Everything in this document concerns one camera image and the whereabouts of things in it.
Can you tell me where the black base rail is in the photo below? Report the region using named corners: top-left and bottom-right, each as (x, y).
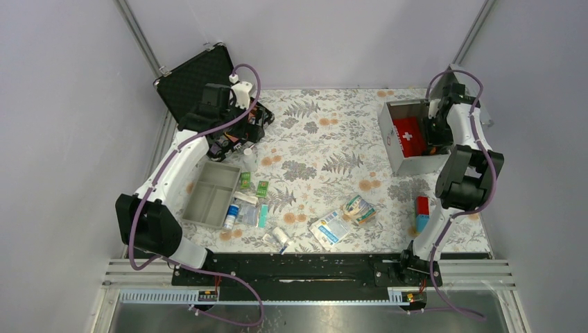
top-left (171, 251), bottom-right (442, 302)

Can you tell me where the floral table mat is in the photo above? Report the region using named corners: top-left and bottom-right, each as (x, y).
top-left (182, 89), bottom-right (436, 253)

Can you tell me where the red blue box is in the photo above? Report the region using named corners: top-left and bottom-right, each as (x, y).
top-left (414, 196), bottom-right (430, 234)

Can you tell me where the white bandage roll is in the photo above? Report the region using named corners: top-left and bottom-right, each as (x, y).
top-left (271, 227), bottom-right (291, 247)

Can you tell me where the bandage roll packet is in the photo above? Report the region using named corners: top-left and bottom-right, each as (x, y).
top-left (341, 194), bottom-right (377, 225)

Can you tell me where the white blue-label bottle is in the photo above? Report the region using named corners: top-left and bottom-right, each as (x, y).
top-left (222, 204), bottom-right (239, 231)

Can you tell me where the green sachet upper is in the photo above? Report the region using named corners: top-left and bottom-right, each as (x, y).
top-left (239, 171), bottom-right (252, 189)

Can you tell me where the grey metal box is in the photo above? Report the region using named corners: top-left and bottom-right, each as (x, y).
top-left (378, 64), bottom-right (479, 176)

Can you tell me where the teal strip packet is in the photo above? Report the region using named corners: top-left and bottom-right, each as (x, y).
top-left (257, 204), bottom-right (268, 228)

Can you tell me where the blue white gauze packet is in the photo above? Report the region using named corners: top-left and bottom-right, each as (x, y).
top-left (309, 210), bottom-right (351, 251)

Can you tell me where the green sachet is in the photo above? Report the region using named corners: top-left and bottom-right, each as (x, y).
top-left (239, 171), bottom-right (252, 189)
top-left (256, 180), bottom-right (269, 198)

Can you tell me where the clear syringe packet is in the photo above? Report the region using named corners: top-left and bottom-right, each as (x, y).
top-left (261, 233), bottom-right (293, 255)

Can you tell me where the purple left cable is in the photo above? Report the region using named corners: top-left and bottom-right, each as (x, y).
top-left (128, 63), bottom-right (268, 327)

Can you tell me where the white pill bottle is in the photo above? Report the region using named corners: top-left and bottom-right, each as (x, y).
top-left (243, 148), bottom-right (258, 173)

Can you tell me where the grey plastic tray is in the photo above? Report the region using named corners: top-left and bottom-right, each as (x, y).
top-left (182, 161), bottom-right (241, 230)

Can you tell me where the red first aid pouch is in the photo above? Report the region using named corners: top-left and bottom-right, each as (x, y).
top-left (392, 117), bottom-right (426, 157)

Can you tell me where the black poker chip case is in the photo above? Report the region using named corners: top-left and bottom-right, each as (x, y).
top-left (154, 43), bottom-right (253, 162)

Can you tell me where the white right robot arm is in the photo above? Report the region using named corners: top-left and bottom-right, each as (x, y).
top-left (397, 83), bottom-right (504, 286)

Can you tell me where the green sachet lower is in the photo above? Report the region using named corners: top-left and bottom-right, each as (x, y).
top-left (256, 180), bottom-right (269, 198)

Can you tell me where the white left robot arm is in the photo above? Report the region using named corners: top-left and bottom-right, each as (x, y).
top-left (115, 81), bottom-right (261, 285)

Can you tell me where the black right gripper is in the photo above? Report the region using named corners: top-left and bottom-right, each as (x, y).
top-left (422, 115), bottom-right (453, 153)

